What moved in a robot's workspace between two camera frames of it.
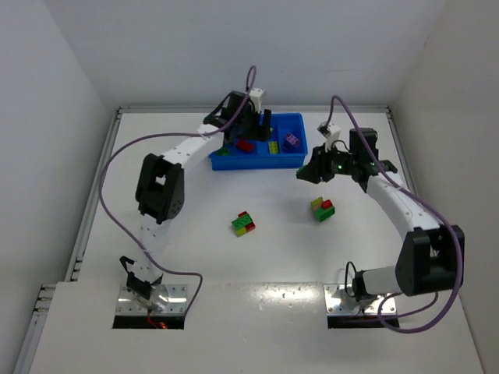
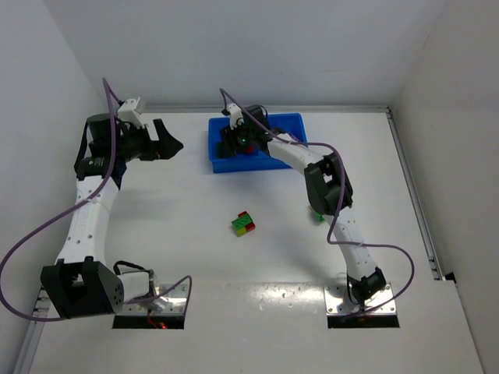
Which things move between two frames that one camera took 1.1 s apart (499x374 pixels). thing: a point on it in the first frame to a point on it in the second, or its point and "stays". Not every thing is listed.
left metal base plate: x=165 y=299 stays
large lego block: x=243 y=224 stays
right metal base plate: x=337 y=302 stays
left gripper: x=256 y=127 to x=154 y=139
